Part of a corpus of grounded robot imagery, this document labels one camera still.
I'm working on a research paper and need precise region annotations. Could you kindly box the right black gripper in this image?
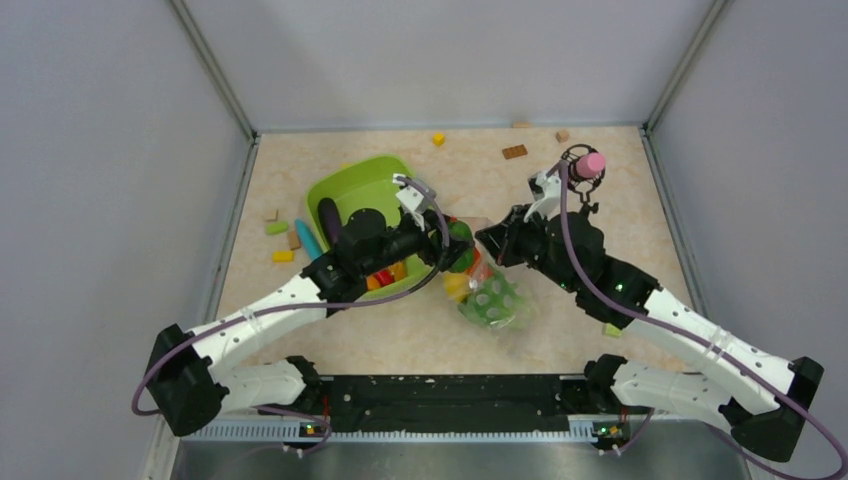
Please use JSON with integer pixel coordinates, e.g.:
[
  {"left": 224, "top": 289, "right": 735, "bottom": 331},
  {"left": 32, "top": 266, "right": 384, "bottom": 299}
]
[{"left": 476, "top": 203, "right": 580, "bottom": 293}]

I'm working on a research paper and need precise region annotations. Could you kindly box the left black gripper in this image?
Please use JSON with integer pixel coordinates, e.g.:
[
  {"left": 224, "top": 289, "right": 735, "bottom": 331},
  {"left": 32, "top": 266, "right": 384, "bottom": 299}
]
[{"left": 362, "top": 208, "right": 474, "bottom": 278}]

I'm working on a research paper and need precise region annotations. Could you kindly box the clear zip top bag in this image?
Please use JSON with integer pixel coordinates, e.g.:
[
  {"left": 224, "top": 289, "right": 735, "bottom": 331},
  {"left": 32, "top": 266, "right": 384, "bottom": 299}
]
[{"left": 442, "top": 217, "right": 536, "bottom": 330}]

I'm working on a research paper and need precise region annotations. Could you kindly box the green toy lettuce leaf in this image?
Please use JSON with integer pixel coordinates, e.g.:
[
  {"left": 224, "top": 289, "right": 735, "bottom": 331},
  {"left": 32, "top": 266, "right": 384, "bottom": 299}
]
[{"left": 458, "top": 271, "right": 535, "bottom": 329}]

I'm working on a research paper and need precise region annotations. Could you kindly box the yellow toy lemon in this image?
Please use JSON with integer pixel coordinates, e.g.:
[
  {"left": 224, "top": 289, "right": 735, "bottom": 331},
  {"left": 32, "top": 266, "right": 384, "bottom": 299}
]
[{"left": 442, "top": 272, "right": 471, "bottom": 303}]

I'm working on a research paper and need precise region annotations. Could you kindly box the orange toy carrot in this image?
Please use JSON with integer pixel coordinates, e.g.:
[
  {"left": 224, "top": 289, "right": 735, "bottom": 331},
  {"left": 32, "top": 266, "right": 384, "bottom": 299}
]
[{"left": 465, "top": 248, "right": 494, "bottom": 283}]

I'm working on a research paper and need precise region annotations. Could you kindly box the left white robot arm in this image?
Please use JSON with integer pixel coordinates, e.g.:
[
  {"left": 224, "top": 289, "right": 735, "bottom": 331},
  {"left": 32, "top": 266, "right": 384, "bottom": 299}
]
[{"left": 140, "top": 208, "right": 470, "bottom": 437}]

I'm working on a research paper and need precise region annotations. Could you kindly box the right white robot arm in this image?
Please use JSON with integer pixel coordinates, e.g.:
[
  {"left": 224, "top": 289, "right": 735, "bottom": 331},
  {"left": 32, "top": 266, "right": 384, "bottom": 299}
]
[{"left": 474, "top": 205, "right": 824, "bottom": 463}]

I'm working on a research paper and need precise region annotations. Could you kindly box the red toy chili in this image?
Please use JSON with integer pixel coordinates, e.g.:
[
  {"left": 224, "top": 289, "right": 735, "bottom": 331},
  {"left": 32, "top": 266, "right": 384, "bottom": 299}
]
[{"left": 372, "top": 269, "right": 395, "bottom": 288}]

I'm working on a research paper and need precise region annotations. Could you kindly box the orange toy fruit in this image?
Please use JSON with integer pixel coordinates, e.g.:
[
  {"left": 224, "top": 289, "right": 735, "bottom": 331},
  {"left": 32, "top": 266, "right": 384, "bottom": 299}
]
[{"left": 388, "top": 262, "right": 408, "bottom": 281}]

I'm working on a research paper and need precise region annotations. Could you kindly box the purple toy eggplant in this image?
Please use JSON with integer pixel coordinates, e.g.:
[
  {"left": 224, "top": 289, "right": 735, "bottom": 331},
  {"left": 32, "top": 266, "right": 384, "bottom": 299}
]
[{"left": 317, "top": 197, "right": 343, "bottom": 247}]

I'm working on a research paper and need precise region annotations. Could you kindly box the cyan toy piece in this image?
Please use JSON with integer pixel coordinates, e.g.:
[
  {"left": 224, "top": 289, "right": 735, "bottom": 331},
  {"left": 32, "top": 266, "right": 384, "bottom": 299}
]
[{"left": 294, "top": 219, "right": 323, "bottom": 260}]

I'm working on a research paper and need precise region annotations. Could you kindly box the green plastic bowl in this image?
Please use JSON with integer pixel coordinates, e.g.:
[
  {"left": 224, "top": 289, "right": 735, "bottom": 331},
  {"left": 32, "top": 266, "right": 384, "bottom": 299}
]
[{"left": 302, "top": 155, "right": 432, "bottom": 308}]

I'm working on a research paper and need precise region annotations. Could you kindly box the green toy pepper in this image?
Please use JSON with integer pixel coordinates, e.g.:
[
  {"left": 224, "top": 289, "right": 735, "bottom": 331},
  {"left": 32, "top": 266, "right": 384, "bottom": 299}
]
[{"left": 446, "top": 220, "right": 475, "bottom": 273}]

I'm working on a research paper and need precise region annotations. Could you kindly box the brown toy block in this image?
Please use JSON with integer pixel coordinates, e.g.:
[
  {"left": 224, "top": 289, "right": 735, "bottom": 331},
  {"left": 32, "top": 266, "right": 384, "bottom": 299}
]
[{"left": 287, "top": 230, "right": 302, "bottom": 251}]

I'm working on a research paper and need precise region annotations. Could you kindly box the brown toy brick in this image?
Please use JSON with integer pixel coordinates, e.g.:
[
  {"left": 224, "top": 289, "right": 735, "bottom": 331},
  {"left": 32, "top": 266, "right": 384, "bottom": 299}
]
[{"left": 502, "top": 144, "right": 528, "bottom": 160}]

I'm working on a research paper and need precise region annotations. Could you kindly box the yellow toy brick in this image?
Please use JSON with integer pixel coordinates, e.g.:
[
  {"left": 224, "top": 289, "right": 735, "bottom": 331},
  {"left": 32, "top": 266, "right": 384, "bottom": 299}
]
[{"left": 271, "top": 250, "right": 295, "bottom": 263}]

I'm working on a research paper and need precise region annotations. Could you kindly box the pink microphone on tripod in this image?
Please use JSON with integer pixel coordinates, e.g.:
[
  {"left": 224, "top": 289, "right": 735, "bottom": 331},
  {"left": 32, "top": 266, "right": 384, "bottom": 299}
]
[{"left": 560, "top": 144, "right": 607, "bottom": 216}]

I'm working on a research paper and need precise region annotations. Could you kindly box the light green block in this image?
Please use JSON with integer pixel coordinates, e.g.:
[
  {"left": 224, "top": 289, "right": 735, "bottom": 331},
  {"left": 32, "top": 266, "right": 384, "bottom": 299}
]
[{"left": 602, "top": 323, "right": 623, "bottom": 338}]

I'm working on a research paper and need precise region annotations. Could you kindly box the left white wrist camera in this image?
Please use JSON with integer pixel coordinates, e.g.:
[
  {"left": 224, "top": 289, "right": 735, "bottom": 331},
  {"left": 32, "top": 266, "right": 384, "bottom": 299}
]
[{"left": 392, "top": 173, "right": 437, "bottom": 232}]

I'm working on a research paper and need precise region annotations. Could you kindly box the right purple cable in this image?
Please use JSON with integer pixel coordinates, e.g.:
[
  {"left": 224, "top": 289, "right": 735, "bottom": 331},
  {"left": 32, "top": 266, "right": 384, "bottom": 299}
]
[{"left": 558, "top": 160, "right": 848, "bottom": 480}]

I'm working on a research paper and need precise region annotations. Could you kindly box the purple cable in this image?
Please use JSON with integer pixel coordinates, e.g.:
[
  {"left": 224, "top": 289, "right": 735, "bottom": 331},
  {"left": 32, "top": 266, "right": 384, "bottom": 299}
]
[
  {"left": 131, "top": 175, "right": 452, "bottom": 417},
  {"left": 558, "top": 160, "right": 848, "bottom": 480}
]

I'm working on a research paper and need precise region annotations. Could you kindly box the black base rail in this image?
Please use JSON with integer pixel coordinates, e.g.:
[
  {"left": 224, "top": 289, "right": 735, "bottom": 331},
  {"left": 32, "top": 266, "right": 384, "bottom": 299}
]
[{"left": 301, "top": 374, "right": 599, "bottom": 434}]

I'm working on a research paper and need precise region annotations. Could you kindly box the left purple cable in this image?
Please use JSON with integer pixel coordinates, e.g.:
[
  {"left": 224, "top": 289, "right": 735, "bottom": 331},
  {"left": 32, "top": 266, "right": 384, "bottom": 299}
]
[{"left": 131, "top": 175, "right": 452, "bottom": 417}]

